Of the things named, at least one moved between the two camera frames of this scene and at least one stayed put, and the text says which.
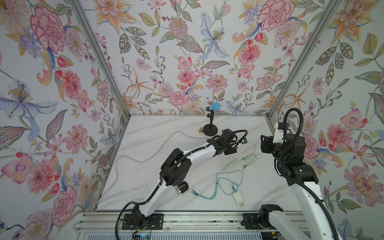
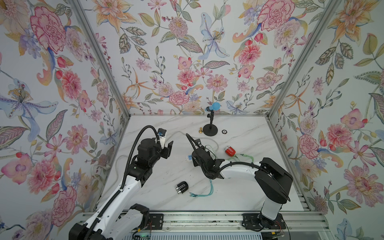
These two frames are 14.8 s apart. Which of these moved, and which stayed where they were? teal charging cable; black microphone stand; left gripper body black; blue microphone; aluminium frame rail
Moved: teal charging cable; left gripper body black
Stayed: aluminium frame rail; black microphone stand; blue microphone
